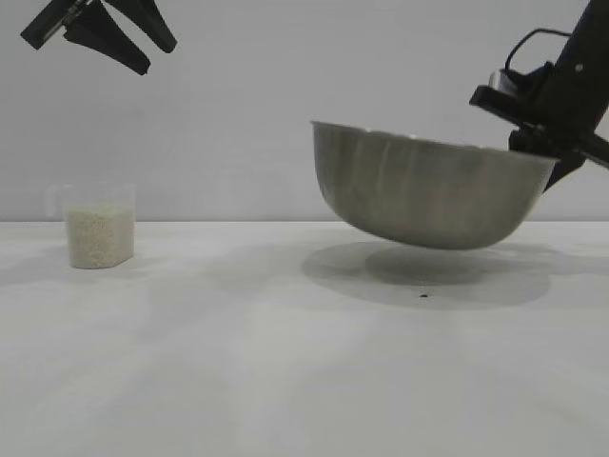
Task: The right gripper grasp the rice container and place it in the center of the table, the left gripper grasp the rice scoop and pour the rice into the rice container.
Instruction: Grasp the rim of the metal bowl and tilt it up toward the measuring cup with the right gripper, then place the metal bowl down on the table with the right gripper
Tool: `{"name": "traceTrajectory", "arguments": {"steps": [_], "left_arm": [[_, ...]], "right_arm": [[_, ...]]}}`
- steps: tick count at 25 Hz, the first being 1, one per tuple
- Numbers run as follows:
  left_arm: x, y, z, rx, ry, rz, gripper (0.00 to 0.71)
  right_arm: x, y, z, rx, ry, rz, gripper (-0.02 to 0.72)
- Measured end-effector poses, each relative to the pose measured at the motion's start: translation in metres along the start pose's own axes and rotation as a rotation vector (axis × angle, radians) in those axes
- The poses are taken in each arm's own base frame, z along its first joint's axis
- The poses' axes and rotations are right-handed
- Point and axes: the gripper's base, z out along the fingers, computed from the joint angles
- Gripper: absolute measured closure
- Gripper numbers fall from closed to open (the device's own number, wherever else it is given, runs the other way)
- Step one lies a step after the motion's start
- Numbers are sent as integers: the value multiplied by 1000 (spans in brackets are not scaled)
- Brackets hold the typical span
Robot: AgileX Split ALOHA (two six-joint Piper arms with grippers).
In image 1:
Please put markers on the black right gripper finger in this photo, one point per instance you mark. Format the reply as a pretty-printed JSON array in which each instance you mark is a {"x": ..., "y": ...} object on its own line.
[
  {"x": 568, "y": 166},
  {"x": 523, "y": 141}
]

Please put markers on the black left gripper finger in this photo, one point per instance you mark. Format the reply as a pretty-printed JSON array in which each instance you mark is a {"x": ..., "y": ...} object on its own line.
[
  {"x": 109, "y": 40},
  {"x": 152, "y": 24}
]

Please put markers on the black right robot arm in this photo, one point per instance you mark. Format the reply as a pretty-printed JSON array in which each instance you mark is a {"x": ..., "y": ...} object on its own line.
[{"x": 602, "y": 7}]

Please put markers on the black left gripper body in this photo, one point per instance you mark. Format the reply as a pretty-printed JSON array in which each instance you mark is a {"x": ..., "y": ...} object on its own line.
[{"x": 52, "y": 21}]

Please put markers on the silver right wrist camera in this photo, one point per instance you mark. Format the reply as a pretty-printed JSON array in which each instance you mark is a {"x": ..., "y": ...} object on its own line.
[{"x": 499, "y": 80}]

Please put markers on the stainless steel bowl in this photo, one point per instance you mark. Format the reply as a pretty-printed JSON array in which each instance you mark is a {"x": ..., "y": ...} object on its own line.
[{"x": 428, "y": 190}]

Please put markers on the clear measuring cup with rice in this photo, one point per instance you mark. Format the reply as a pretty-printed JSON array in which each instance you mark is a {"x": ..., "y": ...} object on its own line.
[{"x": 100, "y": 238}]

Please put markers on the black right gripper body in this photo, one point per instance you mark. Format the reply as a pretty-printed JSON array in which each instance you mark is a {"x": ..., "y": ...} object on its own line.
[{"x": 571, "y": 105}]

